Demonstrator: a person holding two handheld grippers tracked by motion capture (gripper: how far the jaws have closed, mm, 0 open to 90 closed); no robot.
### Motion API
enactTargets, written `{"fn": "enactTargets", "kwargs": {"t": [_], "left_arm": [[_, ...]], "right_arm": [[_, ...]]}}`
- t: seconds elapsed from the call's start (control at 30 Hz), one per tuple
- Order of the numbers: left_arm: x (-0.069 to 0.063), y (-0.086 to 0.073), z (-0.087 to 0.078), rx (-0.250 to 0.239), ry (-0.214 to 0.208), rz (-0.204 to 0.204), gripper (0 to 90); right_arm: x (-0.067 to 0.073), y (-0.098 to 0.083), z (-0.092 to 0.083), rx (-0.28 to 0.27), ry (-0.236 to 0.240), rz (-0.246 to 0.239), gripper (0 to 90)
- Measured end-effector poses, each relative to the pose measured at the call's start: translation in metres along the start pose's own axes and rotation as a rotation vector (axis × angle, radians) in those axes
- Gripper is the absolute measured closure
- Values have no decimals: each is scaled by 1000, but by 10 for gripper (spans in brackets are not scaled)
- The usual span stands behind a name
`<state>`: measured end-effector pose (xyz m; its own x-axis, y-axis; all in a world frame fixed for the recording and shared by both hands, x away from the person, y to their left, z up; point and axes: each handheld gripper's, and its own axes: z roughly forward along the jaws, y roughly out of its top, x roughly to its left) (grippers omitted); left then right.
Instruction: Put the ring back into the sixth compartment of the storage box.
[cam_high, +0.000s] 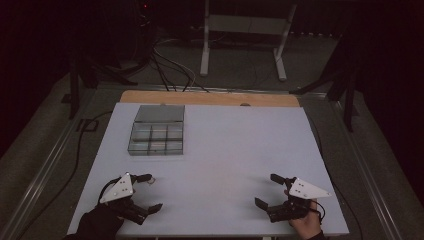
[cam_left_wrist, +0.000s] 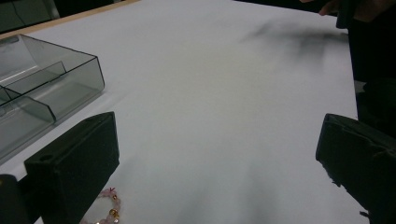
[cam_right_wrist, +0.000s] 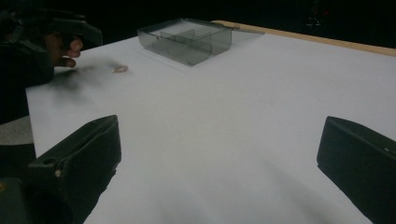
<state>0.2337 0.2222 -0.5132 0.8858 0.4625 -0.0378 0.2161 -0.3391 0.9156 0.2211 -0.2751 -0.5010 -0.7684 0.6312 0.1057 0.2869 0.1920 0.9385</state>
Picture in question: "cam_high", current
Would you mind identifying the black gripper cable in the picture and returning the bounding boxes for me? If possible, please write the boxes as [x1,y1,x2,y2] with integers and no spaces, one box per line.
[309,199,326,224]

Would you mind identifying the long black floor cable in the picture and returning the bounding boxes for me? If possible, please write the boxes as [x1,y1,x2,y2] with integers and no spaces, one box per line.
[18,110,114,240]

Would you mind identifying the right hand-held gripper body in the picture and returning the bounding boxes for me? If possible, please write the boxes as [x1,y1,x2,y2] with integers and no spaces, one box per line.
[265,177,333,224]

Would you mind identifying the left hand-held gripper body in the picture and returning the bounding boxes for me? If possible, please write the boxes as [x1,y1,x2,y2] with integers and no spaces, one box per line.
[98,171,150,226]

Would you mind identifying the metal floor rail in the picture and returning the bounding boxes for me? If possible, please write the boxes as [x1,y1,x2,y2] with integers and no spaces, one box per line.
[0,87,101,240]
[298,93,403,240]

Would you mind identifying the bundle of floor cables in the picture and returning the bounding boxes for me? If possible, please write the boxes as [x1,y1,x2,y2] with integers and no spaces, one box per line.
[149,38,211,93]

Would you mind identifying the person's left hand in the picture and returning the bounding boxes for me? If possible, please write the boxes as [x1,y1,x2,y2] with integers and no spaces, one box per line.
[65,203,125,240]

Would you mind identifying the person's right hand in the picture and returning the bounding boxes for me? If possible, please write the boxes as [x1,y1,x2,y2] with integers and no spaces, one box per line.
[283,189,324,240]

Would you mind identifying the white table mat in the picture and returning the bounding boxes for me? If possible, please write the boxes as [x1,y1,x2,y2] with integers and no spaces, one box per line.
[67,102,350,238]

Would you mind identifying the white metal stand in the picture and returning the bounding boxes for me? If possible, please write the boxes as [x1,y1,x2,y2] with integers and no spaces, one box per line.
[199,0,298,82]

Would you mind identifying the clear compartment box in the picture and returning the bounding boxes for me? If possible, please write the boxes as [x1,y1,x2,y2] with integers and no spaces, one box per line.
[127,104,186,157]

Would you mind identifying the dark equipment with red light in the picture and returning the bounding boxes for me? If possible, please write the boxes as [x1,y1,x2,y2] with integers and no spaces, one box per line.
[133,0,156,36]

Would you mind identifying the black tripod stand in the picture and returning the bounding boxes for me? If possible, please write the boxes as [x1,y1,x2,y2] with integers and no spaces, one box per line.
[289,29,361,133]
[61,49,139,120]

